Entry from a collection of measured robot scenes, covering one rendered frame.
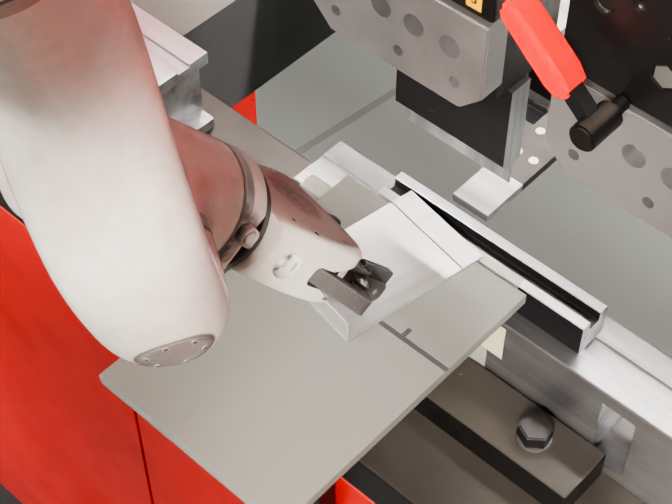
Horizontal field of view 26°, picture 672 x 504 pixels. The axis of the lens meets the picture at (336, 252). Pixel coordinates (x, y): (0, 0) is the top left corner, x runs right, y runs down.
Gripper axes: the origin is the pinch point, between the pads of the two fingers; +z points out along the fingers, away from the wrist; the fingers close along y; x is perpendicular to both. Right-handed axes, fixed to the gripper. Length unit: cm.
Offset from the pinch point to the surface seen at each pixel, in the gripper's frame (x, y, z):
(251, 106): 17, 94, 104
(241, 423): 12.1, -5.3, -5.4
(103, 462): 44, 30, 38
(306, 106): 13, 100, 124
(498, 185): -10.1, 0.3, 12.6
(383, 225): -2.6, 2.7, 6.7
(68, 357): 33, 32, 24
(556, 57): -20.6, -12.7, -16.2
